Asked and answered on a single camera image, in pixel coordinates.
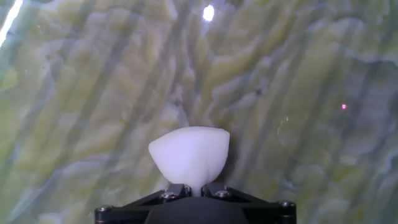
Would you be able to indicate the green marble pattern mat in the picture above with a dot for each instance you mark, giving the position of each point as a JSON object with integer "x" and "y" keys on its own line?
{"x": 93, "y": 93}

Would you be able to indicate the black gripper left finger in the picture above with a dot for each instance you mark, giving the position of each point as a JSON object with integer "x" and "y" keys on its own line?
{"x": 177, "y": 190}

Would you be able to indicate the white sponge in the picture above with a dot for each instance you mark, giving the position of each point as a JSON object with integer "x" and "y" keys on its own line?
{"x": 189, "y": 155}

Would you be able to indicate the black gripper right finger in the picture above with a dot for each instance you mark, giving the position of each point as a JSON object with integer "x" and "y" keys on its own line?
{"x": 217, "y": 190}

